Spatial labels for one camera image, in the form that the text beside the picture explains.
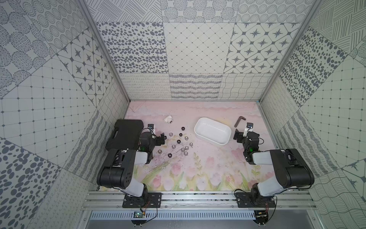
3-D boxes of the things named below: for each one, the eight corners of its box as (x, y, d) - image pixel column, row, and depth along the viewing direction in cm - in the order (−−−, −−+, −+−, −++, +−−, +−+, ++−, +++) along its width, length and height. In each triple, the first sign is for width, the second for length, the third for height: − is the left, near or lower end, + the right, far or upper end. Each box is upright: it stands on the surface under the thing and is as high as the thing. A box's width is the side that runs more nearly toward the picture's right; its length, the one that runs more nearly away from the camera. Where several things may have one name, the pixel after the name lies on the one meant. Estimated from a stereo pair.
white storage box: (190, 135, 101) (190, 131, 97) (199, 119, 111) (199, 114, 106) (225, 150, 94) (227, 146, 90) (231, 131, 104) (233, 126, 99)
